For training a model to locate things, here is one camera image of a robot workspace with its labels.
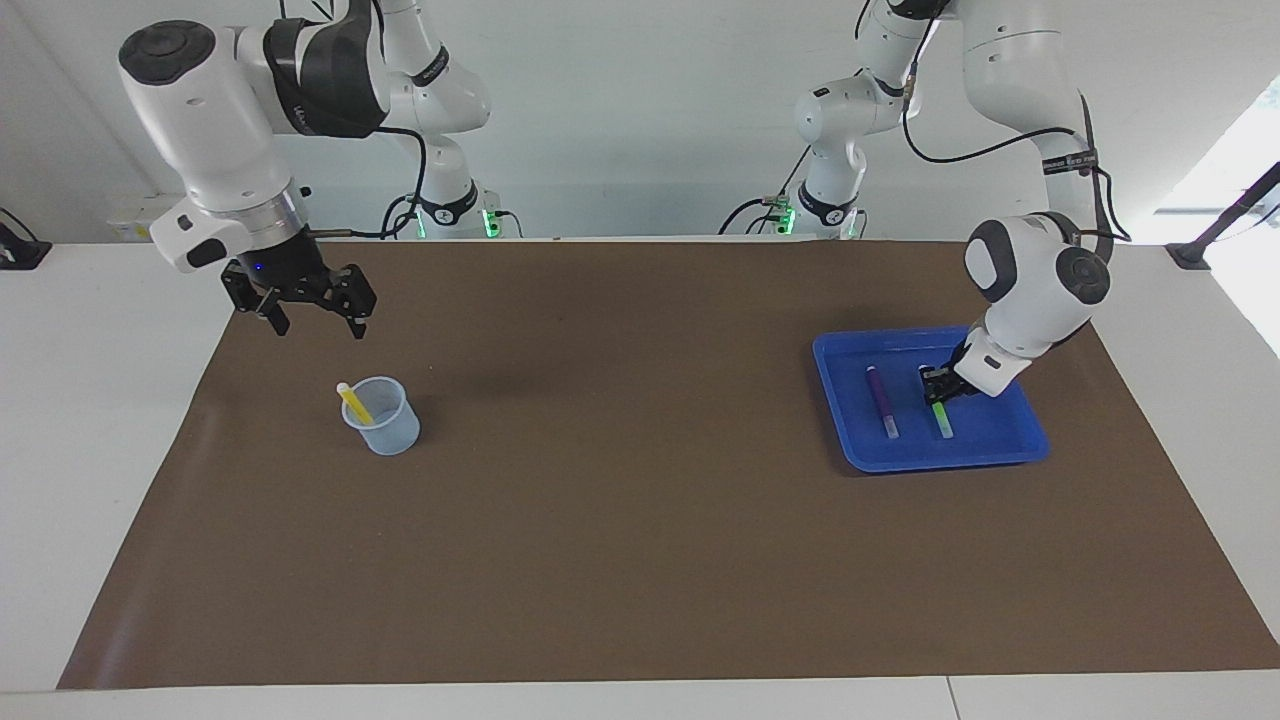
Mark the purple pen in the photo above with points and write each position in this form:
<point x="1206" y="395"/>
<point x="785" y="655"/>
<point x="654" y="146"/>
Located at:
<point x="881" y="400"/>

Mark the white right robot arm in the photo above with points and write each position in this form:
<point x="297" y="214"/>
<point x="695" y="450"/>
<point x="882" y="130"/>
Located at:
<point x="220" y="120"/>

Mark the blue plastic tray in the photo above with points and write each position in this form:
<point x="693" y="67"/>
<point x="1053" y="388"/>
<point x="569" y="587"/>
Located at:
<point x="1000" y="440"/>

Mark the brown table mat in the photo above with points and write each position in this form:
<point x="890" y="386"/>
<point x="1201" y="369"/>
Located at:
<point x="640" y="520"/>

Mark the black stand with pole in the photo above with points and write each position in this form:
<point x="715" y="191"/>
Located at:
<point x="1190" y="255"/>

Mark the green pen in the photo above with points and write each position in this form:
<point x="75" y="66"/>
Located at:
<point x="943" y="420"/>

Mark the translucent plastic cup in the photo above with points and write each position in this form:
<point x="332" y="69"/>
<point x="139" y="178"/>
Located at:
<point x="390" y="435"/>

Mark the yellow pen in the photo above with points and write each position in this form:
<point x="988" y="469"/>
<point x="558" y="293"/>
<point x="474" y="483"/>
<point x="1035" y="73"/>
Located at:
<point x="350" y="398"/>

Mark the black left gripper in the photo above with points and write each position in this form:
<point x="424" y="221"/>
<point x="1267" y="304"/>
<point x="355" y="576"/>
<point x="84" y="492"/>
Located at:
<point x="963" y="378"/>

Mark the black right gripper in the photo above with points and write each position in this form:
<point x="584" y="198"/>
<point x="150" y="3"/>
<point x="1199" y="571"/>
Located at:
<point x="280" y="270"/>

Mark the white wall socket box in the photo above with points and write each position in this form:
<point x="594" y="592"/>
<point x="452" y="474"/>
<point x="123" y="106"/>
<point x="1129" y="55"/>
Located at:
<point x="135" y="225"/>

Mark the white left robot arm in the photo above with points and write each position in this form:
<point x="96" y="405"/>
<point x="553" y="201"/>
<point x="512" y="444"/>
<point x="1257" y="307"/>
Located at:
<point x="1030" y="280"/>

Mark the black table clamp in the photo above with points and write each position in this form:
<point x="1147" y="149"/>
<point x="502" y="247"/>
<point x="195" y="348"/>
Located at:
<point x="25" y="255"/>

